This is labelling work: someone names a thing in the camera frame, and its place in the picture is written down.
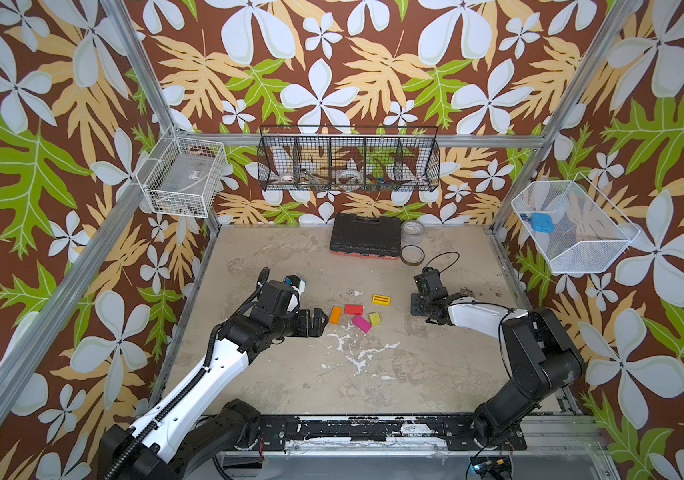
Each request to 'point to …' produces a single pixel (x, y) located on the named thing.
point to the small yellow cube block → (375, 318)
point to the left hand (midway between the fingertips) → (313, 315)
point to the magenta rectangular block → (364, 325)
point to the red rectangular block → (354, 309)
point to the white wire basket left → (182, 176)
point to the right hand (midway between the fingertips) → (418, 300)
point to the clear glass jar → (412, 232)
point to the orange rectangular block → (335, 315)
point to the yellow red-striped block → (381, 300)
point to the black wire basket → (348, 158)
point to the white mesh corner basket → (577, 231)
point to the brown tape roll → (412, 255)
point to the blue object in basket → (542, 222)
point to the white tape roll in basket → (349, 177)
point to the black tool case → (366, 236)
